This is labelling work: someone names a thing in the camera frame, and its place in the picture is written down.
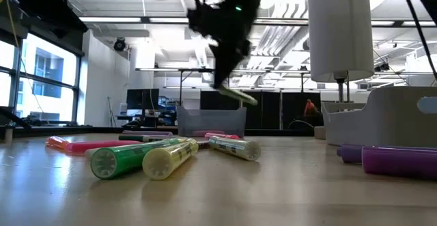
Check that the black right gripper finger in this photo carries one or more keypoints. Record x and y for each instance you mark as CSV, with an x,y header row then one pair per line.
x,y
228,69

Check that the pale yellow-green marker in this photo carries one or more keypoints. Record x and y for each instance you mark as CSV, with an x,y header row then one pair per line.
x,y
239,95

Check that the pale green highlighter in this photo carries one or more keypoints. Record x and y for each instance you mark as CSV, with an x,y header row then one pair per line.
x,y
235,147

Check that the yellow highlighter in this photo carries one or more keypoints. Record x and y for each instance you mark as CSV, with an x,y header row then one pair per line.
x,y
170,157

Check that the green Expo dry-erase marker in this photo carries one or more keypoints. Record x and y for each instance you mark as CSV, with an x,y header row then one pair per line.
x,y
133,138

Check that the white plastic bin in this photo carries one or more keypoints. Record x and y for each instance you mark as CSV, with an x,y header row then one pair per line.
x,y
392,123

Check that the orange highlighter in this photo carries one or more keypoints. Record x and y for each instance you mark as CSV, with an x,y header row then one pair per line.
x,y
56,143

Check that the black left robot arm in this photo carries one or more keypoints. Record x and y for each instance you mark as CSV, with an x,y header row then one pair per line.
x,y
51,0

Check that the grey translucent plastic bin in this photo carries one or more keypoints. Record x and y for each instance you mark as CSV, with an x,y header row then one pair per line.
x,y
211,118

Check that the long ceiling light strip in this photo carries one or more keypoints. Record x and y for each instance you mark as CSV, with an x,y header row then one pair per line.
x,y
167,20
109,20
283,22

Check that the white ceiling ducts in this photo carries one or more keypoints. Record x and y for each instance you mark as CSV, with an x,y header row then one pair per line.
x,y
280,45

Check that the plum and white marker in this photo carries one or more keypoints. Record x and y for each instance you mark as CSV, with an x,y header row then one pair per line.
x,y
203,144

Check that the cluttered office desk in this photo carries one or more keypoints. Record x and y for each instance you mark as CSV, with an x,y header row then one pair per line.
x,y
160,115

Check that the person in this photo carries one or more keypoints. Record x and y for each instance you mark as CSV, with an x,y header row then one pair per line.
x,y
310,108

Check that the black computer monitor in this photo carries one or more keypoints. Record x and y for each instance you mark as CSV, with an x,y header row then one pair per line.
x,y
141,99

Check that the white shade table lamp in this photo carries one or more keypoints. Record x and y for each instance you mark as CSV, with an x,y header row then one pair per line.
x,y
341,31

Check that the large glass window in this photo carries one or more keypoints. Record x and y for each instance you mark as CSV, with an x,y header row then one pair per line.
x,y
51,99

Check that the black partition wall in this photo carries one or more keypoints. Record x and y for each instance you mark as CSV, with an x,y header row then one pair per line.
x,y
269,113

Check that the black metal gantry frame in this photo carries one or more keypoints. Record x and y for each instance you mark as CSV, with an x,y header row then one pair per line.
x,y
164,70

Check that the black ceiling camera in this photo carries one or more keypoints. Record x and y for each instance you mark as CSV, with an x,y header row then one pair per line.
x,y
119,44

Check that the black aluminium table frame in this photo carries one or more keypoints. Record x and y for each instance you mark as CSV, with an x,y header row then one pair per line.
x,y
102,129

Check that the black frame strut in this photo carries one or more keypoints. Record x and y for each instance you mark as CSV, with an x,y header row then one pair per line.
x,y
13,116

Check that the small white post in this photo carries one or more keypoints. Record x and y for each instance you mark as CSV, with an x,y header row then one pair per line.
x,y
8,135

